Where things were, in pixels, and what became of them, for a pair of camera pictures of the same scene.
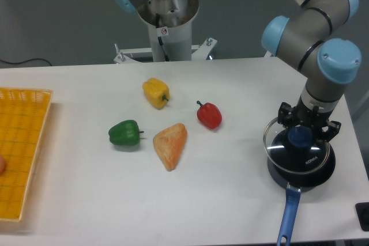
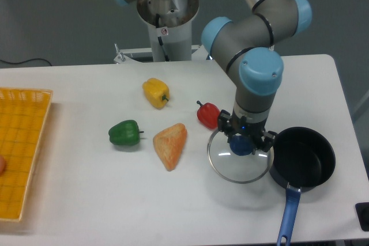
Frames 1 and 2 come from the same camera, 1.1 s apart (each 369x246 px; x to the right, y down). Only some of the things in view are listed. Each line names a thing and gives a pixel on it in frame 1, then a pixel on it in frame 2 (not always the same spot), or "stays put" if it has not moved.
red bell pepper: x=209 y=116 stays put
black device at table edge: x=362 y=210 stays put
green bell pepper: x=126 y=133 stays put
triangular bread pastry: x=169 y=143 stays put
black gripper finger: x=285 y=114 → x=225 y=120
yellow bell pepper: x=157 y=93 stays put
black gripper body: x=315 y=118 → x=252 y=131
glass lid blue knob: x=296 y=149 → x=232 y=159
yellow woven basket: x=23 y=114 stays put
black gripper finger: x=334 y=128 → x=267 y=139
